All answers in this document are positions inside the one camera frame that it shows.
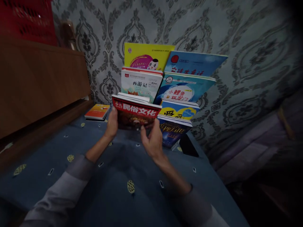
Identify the person's left hand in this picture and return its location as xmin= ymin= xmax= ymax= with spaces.
xmin=104 ymin=106 xmax=118 ymax=139

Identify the person's right hand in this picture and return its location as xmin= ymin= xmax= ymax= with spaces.
xmin=140 ymin=118 xmax=164 ymax=163

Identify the person's left thumb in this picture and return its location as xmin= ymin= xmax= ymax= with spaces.
xmin=109 ymin=106 xmax=118 ymax=133

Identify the person's right thumb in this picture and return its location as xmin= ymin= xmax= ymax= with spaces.
xmin=151 ymin=118 xmax=162 ymax=142

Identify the person's right index finger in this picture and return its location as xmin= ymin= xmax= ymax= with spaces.
xmin=140 ymin=125 xmax=152 ymax=145

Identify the red cover book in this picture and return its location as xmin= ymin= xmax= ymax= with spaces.
xmin=111 ymin=94 xmax=163 ymax=131

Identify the dark blue starry book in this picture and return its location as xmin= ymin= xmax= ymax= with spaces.
xmin=157 ymin=114 xmax=193 ymax=150

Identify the stack of orange books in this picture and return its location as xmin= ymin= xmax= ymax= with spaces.
xmin=84 ymin=103 xmax=111 ymax=122

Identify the blue book with yellow heart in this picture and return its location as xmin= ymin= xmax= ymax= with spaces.
xmin=159 ymin=97 xmax=201 ymax=121

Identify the black book rack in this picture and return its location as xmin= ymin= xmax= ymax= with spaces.
xmin=171 ymin=131 xmax=200 ymax=158

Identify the white cover book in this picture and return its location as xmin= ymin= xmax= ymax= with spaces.
xmin=120 ymin=67 xmax=164 ymax=104

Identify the teal book with fish print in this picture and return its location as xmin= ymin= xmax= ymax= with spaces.
xmin=153 ymin=72 xmax=217 ymax=105

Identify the blue patterned bedsheet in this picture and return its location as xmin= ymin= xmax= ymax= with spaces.
xmin=0 ymin=111 xmax=250 ymax=227

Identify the yellow cover book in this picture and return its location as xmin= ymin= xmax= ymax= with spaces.
xmin=123 ymin=42 xmax=176 ymax=71

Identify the blue book with red seal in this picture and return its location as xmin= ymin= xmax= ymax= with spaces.
xmin=163 ymin=50 xmax=229 ymax=77

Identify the wooden headboard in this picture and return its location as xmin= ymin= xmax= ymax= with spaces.
xmin=0 ymin=35 xmax=95 ymax=171

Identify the purple folded blanket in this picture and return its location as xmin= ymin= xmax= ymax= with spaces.
xmin=212 ymin=90 xmax=303 ymax=185

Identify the red plastic crate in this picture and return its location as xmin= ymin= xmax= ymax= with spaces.
xmin=0 ymin=0 xmax=58 ymax=47

